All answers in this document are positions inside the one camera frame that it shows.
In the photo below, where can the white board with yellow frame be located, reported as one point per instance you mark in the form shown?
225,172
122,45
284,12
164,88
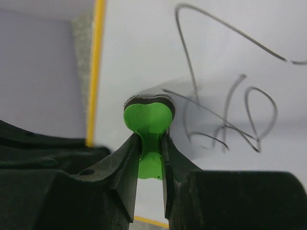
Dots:
236,69

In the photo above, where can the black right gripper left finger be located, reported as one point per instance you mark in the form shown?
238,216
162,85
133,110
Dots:
50,183

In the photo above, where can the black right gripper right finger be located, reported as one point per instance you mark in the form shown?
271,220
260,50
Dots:
195,199

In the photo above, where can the green whiteboard eraser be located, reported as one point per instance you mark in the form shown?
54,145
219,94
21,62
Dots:
149,116

